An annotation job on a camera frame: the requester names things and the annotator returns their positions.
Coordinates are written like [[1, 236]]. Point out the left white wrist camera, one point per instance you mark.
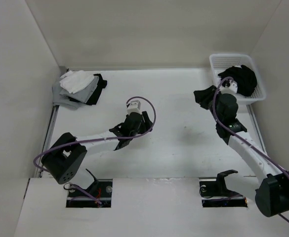
[[133, 107]]

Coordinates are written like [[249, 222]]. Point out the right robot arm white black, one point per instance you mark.
[[270, 191]]

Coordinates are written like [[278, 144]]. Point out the black tank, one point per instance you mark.
[[245, 78], [97, 90]]

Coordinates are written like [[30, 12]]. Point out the left metal table rail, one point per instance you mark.
[[47, 139]]

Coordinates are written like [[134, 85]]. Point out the white plastic basket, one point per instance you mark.
[[221, 62]]

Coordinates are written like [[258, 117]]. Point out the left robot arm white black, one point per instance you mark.
[[69, 151]]

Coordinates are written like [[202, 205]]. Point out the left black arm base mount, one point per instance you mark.
[[97, 195]]

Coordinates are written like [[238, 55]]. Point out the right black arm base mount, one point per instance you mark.
[[215, 194]]

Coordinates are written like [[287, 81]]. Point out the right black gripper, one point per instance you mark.
[[219, 96]]

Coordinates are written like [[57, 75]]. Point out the folded white tank top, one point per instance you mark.
[[76, 81]]

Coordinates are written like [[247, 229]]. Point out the folded grey tank top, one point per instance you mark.
[[60, 97]]

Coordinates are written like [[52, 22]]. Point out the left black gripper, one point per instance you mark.
[[146, 124]]

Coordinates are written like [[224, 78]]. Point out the folded black tank top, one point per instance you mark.
[[97, 90]]

